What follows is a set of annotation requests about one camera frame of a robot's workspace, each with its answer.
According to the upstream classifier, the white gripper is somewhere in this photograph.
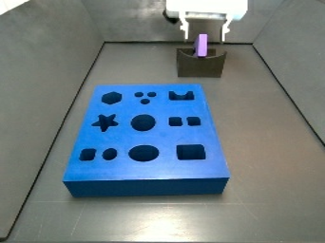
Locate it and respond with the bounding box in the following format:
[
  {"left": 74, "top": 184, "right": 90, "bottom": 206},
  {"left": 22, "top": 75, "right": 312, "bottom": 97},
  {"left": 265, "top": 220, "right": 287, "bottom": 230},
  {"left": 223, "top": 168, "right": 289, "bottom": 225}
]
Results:
[{"left": 165, "top": 0, "right": 248, "bottom": 43}]

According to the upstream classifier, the purple double-square block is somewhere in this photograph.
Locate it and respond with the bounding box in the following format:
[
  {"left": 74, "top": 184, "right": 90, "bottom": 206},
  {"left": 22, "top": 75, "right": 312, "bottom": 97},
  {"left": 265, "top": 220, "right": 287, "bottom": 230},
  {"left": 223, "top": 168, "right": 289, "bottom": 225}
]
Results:
[{"left": 195, "top": 33, "right": 209, "bottom": 58}]

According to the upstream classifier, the black curved holder stand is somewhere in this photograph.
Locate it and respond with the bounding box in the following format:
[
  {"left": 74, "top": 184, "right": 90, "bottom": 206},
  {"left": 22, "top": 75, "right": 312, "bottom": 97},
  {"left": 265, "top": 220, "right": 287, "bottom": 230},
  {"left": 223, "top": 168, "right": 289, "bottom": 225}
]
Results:
[{"left": 177, "top": 48, "right": 228, "bottom": 78}]

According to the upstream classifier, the blue foam shape board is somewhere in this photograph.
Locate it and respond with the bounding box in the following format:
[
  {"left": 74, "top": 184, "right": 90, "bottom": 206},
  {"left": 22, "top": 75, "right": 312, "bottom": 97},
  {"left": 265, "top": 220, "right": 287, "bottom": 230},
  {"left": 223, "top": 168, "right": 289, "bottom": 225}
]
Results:
[{"left": 63, "top": 84, "right": 231, "bottom": 197}]

